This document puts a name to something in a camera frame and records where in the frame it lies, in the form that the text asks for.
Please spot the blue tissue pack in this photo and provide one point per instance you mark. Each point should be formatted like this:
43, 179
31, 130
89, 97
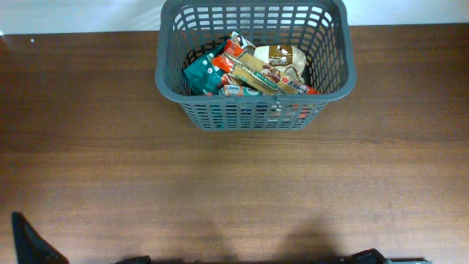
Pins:
236, 90

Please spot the green Nescafe coffee bag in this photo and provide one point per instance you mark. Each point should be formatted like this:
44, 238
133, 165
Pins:
202, 76

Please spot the orange spaghetti packet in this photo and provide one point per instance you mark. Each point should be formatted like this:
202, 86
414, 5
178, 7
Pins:
237, 62

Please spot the large beige snack bag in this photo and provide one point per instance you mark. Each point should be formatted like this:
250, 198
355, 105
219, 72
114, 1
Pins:
287, 58

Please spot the small beige snack pouch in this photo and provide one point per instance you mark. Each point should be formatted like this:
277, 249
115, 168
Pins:
242, 42

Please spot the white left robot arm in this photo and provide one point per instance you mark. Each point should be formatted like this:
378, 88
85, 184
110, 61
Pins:
30, 247

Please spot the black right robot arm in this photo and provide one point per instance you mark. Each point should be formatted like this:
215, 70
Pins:
372, 256

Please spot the grey plastic basket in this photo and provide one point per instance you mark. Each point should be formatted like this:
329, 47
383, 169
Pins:
319, 28

